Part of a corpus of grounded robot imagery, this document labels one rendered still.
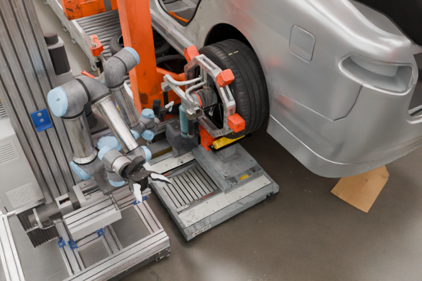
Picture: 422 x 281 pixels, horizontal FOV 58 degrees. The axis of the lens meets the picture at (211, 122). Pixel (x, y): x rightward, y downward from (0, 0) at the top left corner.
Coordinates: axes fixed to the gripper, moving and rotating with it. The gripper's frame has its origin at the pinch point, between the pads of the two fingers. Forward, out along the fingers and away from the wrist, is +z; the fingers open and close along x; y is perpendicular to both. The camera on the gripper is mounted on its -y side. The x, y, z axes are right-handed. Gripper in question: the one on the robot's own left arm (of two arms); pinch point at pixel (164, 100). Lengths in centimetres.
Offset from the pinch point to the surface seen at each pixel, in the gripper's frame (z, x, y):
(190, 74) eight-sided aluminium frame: 25.4, 11.6, -5.9
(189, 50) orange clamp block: 20.6, 13.2, -28.1
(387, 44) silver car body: -41, 116, -79
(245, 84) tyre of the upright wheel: -3, 54, -23
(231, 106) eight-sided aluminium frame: -13, 48, -13
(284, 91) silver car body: -15, 78, -31
